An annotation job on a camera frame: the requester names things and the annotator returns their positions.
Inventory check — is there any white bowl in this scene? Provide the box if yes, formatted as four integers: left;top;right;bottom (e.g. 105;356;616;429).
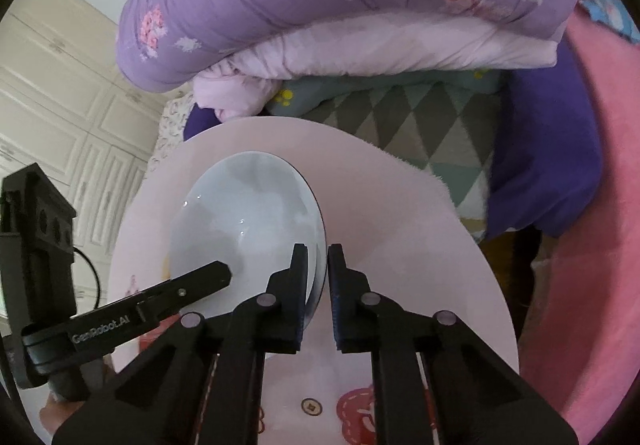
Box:
168;151;326;323

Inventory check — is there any left hand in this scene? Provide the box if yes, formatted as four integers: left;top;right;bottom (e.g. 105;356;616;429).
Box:
39;355;115;436

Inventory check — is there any pink printed table cloth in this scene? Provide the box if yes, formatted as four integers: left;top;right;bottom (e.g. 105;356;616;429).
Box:
107;116;518;444

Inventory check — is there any heart pattern bed sheet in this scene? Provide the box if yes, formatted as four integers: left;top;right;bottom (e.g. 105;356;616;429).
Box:
145;92;194;176

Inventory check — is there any triangle pattern blanket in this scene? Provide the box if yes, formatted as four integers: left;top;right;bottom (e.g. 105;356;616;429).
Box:
266;69;503;240

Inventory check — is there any cream wardrobe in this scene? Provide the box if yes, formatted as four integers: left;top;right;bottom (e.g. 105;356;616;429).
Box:
1;0;191;312

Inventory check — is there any light pink folded blanket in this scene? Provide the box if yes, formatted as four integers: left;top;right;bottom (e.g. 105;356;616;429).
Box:
192;12;558;122

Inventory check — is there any dark purple blanket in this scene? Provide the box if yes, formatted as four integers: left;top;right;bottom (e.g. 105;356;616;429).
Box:
486;40;603;239

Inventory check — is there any blue cartoon pillow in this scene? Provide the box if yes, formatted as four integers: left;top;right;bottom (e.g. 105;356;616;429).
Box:
580;0;640;44

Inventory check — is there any black cable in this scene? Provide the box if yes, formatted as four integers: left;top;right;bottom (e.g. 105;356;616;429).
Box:
72;247;102;305

